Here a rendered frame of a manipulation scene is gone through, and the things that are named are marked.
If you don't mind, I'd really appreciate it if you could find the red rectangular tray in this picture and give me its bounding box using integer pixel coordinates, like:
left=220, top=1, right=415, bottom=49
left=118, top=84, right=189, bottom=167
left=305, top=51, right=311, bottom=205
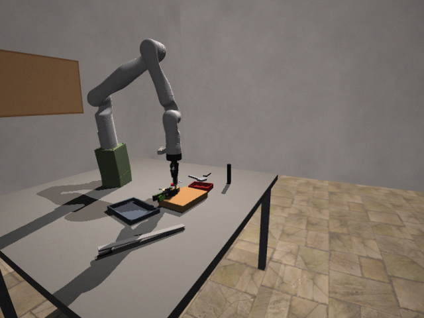
left=188, top=182, right=213, bottom=192

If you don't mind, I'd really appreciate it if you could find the light brown wooden board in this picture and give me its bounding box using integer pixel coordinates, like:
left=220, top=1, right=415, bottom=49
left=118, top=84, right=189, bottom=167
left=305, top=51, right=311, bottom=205
left=159, top=186, right=208, bottom=213

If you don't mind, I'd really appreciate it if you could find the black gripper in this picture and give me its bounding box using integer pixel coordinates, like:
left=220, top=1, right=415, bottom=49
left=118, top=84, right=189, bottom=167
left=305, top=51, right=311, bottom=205
left=166, top=153, right=182, bottom=185

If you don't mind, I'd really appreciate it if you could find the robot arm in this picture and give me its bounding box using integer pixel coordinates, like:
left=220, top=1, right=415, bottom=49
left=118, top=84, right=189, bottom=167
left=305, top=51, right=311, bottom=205
left=87, top=39, right=182, bottom=155

